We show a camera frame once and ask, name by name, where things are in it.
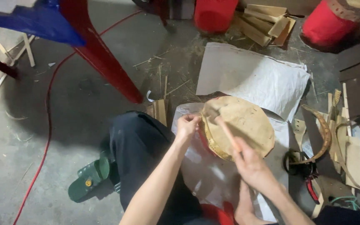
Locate person's right hand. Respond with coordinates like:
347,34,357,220
232,137,277,192

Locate person's left hand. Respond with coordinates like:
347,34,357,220
176,114,202,140

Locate wooden hammer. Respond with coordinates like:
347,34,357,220
206,106,242,153

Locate tan skin drum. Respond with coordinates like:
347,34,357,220
198,96,275,162

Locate small wooden block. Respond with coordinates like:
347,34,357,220
146,99,169,127

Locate white woven sack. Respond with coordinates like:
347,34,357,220
171,42,311,223

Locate person's bare foot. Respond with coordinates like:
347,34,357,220
234,180,274,225

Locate person's dark trousers leg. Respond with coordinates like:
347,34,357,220
109,111,203,225

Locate red plastic stool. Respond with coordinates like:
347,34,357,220
201,201,239,225

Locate curved leather strip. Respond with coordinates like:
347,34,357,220
288,105,332,165

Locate heap of leather scraps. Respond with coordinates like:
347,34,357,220
292,82,360,191

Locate red drum body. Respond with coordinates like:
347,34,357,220
194,0,239,34

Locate pile of wooden blocks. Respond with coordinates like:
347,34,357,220
233,4,297,47

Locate green slipper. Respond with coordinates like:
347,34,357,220
68,156,110,202

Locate red drum with skin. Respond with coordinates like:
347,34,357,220
301,0,360,48

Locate blue tarp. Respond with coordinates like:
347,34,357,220
0,0,87,48

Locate red handled pliers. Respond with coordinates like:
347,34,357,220
283,150,320,205

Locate green cord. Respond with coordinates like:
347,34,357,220
329,196,360,211

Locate red cable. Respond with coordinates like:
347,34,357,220
12,9,143,225

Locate wooden frame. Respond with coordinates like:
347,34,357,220
0,25,37,107

